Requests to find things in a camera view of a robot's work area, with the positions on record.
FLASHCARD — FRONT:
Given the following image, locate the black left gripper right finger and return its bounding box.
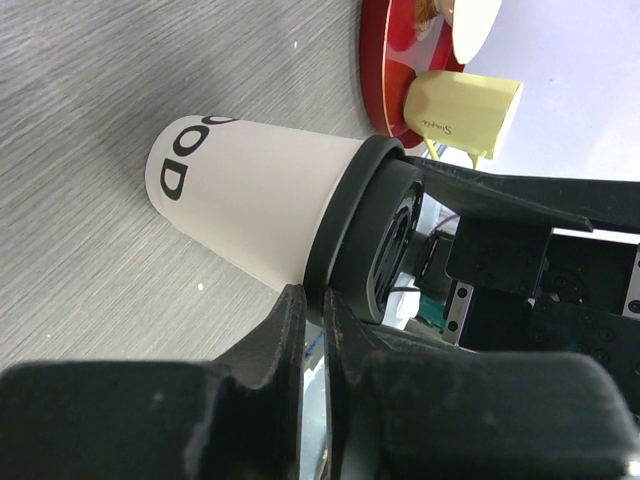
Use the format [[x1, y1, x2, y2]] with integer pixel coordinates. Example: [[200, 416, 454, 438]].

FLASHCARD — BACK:
[[323, 291, 639, 479]]

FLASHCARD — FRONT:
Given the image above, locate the red round tray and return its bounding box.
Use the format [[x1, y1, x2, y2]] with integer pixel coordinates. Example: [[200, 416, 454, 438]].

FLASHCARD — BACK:
[[358, 0, 464, 148]]

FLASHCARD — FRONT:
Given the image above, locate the white paper cup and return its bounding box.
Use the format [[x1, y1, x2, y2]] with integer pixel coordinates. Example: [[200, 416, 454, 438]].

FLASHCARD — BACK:
[[145, 115, 362, 290]]

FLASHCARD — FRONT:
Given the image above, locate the yellow mug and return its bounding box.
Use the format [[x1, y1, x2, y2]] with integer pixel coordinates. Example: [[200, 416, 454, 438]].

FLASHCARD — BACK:
[[403, 70, 524, 163]]

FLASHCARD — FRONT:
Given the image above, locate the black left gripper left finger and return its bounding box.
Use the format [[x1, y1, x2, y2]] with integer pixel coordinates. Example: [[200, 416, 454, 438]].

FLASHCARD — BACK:
[[1, 285, 306, 479]]

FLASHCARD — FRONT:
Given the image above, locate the black cup lid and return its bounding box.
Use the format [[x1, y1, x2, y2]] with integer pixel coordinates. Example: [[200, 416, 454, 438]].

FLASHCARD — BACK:
[[303, 135, 424, 326]]

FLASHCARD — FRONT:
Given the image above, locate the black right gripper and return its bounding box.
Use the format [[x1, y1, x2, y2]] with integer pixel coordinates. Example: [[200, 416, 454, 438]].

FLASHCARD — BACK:
[[408, 158, 639, 360]]

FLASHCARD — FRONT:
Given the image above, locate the white paper plate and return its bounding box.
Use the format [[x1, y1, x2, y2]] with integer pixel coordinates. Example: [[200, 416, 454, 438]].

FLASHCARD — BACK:
[[435, 0, 502, 64]]

